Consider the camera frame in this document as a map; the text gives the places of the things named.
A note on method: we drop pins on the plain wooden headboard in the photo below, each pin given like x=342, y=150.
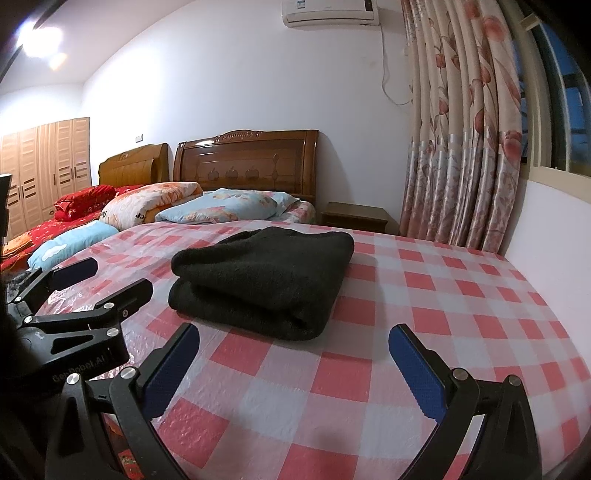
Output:
x=134, y=166

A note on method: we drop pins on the blue floral folded quilt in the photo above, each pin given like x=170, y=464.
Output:
x=221, y=205

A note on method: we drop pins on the orange folded cloth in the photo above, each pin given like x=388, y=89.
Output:
x=16, y=244

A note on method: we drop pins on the pink checkered plastic cover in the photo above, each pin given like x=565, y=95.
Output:
x=369, y=323

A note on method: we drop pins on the orange floral pillow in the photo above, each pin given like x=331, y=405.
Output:
x=147, y=198

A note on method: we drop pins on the red bed sheet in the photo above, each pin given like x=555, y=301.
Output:
x=46, y=230

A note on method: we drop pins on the red folded quilt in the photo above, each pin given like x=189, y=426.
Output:
x=78, y=201

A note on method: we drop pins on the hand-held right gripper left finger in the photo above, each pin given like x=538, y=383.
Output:
x=168, y=369

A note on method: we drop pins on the window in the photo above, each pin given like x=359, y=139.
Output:
x=568, y=115

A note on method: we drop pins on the white air conditioner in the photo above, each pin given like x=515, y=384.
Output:
x=330, y=11

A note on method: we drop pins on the light wooden wardrobe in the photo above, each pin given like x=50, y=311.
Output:
x=46, y=161

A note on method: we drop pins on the wooden nightstand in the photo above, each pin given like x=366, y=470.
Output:
x=355, y=214

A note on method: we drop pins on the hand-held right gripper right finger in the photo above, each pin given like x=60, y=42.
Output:
x=415, y=369

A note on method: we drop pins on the dark green towel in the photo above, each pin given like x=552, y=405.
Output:
x=258, y=277

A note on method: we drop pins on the carved wooden headboard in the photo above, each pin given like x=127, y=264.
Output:
x=249, y=157

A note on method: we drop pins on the blue floral bed sheet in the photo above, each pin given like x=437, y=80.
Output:
x=302, y=212

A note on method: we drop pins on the ceiling light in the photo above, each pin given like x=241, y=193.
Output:
x=41, y=37

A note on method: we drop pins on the beige floral curtain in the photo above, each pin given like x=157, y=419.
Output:
x=452, y=161

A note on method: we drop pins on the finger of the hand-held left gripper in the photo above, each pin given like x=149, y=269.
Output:
x=74, y=272
x=129, y=293

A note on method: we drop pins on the blue cloud print pillow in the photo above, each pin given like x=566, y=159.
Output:
x=69, y=242

